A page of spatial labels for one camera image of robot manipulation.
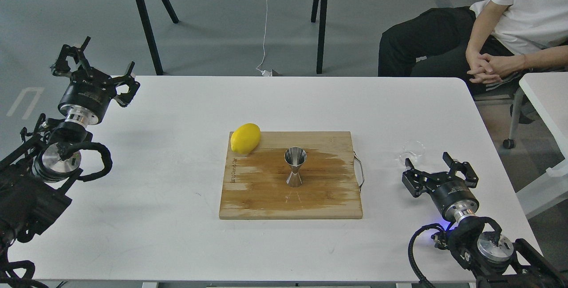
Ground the small clear glass cup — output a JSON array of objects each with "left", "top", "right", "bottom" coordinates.
[{"left": 399, "top": 140, "right": 426, "bottom": 166}]

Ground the seated person white shirt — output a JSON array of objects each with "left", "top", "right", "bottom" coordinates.
[{"left": 378, "top": 0, "right": 568, "bottom": 95}]

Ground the white side table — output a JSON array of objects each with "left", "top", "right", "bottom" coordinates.
[{"left": 517, "top": 72, "right": 568, "bottom": 219}]

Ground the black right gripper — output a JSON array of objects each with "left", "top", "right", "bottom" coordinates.
[{"left": 402, "top": 152, "right": 479, "bottom": 222}]

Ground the yellow lemon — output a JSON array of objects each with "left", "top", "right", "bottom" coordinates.
[{"left": 230, "top": 123, "right": 261, "bottom": 155}]

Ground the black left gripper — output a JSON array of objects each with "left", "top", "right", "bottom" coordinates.
[{"left": 51, "top": 36, "right": 141, "bottom": 125}]

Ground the office chair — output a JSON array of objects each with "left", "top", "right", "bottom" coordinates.
[{"left": 472, "top": 71, "right": 537, "bottom": 149}]

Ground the steel double jigger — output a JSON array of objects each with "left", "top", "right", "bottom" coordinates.
[{"left": 284, "top": 146, "right": 307, "bottom": 187}]

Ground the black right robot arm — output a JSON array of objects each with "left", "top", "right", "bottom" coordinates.
[{"left": 402, "top": 152, "right": 568, "bottom": 288}]

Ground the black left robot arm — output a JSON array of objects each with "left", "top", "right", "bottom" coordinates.
[{"left": 0, "top": 37, "right": 140, "bottom": 288}]

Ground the white cable on floor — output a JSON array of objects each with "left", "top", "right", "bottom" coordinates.
[{"left": 255, "top": 0, "right": 282, "bottom": 77}]

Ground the wooden cutting board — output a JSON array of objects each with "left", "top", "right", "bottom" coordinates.
[{"left": 219, "top": 131, "right": 363, "bottom": 220}]

